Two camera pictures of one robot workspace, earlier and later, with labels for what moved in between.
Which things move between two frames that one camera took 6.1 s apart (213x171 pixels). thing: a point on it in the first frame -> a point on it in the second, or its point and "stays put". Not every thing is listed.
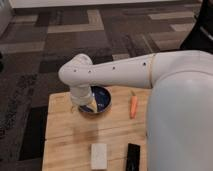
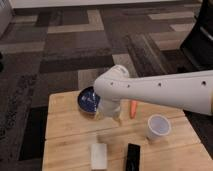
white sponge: [98, 156] stays put
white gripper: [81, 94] -> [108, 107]
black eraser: [133, 157] stays put
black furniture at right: [201, 36] stays put
